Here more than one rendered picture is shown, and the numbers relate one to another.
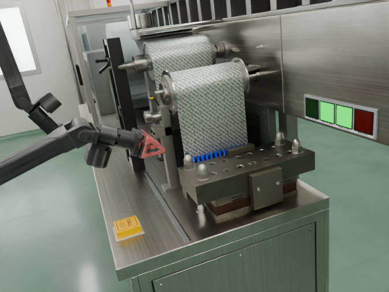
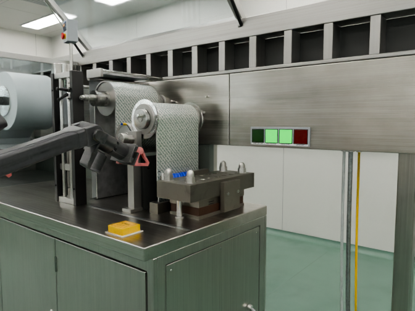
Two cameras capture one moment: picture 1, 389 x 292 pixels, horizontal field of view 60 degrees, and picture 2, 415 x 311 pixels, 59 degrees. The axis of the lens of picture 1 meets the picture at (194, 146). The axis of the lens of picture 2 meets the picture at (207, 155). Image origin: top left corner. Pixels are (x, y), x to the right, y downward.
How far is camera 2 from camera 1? 69 cm
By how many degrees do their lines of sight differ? 35
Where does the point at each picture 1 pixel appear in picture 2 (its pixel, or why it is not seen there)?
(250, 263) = (225, 257)
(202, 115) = (171, 139)
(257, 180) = (227, 186)
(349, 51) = (288, 94)
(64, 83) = not seen: outside the picture
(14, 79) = not seen: outside the picture
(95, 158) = (95, 161)
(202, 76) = (173, 108)
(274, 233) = (239, 231)
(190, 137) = (162, 157)
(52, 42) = not seen: outside the picture
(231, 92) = (191, 125)
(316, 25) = (262, 79)
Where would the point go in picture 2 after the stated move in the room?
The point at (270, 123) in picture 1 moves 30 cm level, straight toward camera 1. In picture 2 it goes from (210, 157) to (238, 165)
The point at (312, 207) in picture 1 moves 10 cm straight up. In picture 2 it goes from (259, 212) to (259, 187)
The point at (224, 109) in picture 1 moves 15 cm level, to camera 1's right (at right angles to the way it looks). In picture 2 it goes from (186, 138) to (217, 137)
